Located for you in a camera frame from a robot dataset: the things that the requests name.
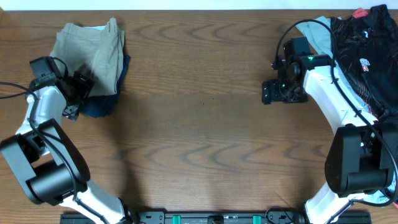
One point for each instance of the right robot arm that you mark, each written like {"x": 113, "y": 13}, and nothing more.
{"x": 361, "y": 160}

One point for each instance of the black patterned sports garment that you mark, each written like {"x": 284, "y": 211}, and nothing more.
{"x": 366, "y": 51}

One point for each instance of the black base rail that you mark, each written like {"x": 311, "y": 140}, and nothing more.
{"x": 273, "y": 216}

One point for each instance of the light blue garment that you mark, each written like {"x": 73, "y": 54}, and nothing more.
{"x": 328, "y": 86}

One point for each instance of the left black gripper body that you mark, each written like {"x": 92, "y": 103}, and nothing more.
{"x": 79, "y": 89}

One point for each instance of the folded navy blue shorts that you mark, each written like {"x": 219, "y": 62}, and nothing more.
{"x": 101, "y": 106}

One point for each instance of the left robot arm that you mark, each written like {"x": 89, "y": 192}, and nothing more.
{"x": 45, "y": 162}

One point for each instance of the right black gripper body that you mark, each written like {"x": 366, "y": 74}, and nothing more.
{"x": 283, "y": 91}

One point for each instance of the khaki green shorts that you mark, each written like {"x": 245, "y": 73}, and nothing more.
{"x": 96, "y": 51}

